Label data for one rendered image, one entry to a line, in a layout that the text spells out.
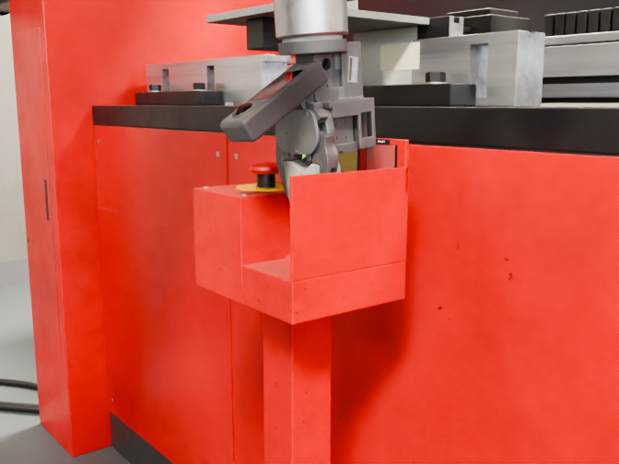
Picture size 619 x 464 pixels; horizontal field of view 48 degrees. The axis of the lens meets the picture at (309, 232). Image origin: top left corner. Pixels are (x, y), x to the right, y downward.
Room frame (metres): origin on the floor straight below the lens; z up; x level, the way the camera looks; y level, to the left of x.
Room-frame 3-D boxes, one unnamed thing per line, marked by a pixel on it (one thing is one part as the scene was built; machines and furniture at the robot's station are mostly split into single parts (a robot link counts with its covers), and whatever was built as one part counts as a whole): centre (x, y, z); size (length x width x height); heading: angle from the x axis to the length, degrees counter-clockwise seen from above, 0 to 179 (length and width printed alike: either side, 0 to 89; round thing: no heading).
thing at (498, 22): (1.22, -0.24, 1.01); 0.26 x 0.12 x 0.05; 129
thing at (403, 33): (1.12, -0.12, 0.99); 0.14 x 0.01 x 0.03; 39
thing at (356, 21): (1.03, -0.01, 1.00); 0.26 x 0.18 x 0.01; 129
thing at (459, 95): (1.06, -0.11, 0.89); 0.30 x 0.05 x 0.03; 39
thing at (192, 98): (1.56, 0.29, 0.89); 0.30 x 0.05 x 0.03; 39
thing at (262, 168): (0.83, 0.05, 0.79); 0.04 x 0.04 x 0.04
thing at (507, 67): (1.08, -0.16, 0.92); 0.39 x 0.06 x 0.10; 39
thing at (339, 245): (0.80, 0.02, 0.75); 0.20 x 0.16 x 0.18; 38
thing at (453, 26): (1.10, -0.15, 0.99); 0.20 x 0.03 x 0.03; 39
